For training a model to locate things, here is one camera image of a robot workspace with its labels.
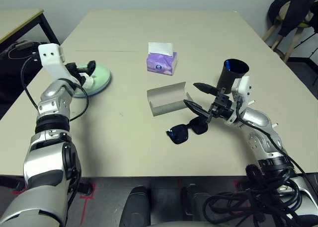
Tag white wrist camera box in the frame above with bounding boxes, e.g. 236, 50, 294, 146
225, 75, 252, 126
38, 43, 76, 85

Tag black sunglasses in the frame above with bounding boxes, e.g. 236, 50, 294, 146
165, 116, 209, 146

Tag black tripod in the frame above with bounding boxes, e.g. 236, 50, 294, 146
297, 32, 318, 86

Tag grey power strip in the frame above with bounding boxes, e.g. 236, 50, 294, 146
15, 40, 34, 50

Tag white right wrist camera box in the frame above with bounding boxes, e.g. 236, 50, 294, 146
225, 75, 252, 126

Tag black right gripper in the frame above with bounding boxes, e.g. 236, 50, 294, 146
183, 82, 236, 125

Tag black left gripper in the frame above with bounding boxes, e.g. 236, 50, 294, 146
65, 60, 97, 85

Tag wooden stool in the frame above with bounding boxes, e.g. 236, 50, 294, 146
262, 20, 318, 64

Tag black jacket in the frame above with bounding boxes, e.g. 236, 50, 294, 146
267, 0, 318, 38

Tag grey glasses case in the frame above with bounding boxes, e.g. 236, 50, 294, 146
146, 81, 194, 118

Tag green plate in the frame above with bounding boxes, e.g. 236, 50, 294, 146
74, 64, 112, 96

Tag dark right robot leg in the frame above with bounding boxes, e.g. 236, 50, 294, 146
180, 184, 215, 217

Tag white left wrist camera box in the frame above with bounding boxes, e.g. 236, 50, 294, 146
38, 43, 76, 85

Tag purple tissue pack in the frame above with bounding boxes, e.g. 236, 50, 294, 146
146, 41, 178, 76

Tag side table black frame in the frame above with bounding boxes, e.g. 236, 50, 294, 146
0, 9, 61, 64

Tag dark left robot leg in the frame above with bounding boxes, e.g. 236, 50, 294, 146
118, 185, 153, 227

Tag beige cloth bag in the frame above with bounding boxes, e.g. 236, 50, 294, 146
278, 2, 314, 22

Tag yellow-green stool cushion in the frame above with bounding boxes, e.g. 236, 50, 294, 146
276, 14, 314, 28

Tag dark robot leg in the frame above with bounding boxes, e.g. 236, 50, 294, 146
180, 184, 215, 217
118, 185, 153, 227

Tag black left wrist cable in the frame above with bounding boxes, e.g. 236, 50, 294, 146
20, 55, 90, 123

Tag white floor cable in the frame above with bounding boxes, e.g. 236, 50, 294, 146
6, 41, 38, 59

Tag black cup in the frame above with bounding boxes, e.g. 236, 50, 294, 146
216, 59, 250, 91

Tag black cable bundle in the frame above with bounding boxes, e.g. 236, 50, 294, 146
202, 163, 318, 227

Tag black bracket under table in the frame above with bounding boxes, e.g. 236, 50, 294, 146
79, 182, 93, 197

